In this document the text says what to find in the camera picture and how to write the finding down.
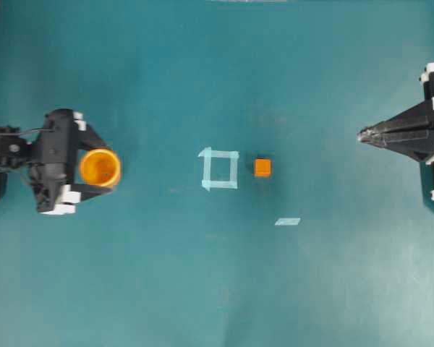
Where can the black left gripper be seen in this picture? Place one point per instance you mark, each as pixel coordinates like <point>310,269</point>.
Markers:
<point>53,160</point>

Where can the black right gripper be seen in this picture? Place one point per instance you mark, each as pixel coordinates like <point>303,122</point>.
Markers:
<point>411,132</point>

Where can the orange yellow plastic cup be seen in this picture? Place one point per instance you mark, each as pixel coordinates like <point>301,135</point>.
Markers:
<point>100,167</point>

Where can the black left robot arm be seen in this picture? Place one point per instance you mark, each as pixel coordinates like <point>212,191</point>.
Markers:
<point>15,152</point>

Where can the light blue tape square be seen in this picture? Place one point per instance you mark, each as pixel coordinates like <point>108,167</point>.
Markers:
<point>220,169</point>

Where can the small orange cube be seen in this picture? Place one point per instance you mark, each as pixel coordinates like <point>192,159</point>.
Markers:
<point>262,167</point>

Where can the light blue tape strip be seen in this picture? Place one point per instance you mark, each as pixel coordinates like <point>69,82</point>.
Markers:
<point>287,222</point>

